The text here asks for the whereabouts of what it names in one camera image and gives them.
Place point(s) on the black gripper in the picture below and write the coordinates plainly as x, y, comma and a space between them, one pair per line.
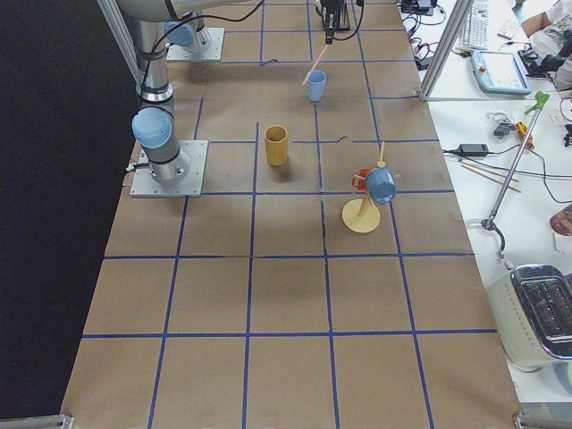
332, 10

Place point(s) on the pink chopstick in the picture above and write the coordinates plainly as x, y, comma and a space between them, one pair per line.
315, 64

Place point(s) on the light blue plastic cup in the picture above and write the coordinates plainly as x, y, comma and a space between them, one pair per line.
316, 81

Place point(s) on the bamboo chopstick holder cup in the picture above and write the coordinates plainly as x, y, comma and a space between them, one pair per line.
276, 145

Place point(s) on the white keyboard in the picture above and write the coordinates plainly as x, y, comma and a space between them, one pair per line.
473, 34

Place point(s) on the orange mug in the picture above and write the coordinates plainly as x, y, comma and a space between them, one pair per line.
358, 181

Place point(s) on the blue mug on tree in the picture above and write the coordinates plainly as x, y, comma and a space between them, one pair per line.
381, 185

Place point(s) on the blue teach pendant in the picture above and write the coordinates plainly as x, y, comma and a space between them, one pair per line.
499, 73

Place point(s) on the black power adapter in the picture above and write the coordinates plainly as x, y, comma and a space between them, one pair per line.
478, 150

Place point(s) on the wooden mug tree stand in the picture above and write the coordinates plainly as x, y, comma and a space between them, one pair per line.
362, 215

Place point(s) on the silver toaster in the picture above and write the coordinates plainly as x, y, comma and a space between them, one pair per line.
531, 306

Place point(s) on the aluminium frame post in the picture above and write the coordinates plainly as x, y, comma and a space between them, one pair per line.
449, 36

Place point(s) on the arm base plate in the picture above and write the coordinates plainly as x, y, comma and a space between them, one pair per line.
176, 54
184, 176

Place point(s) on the green handled reacher tool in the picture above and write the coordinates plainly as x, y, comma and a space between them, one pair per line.
488, 223

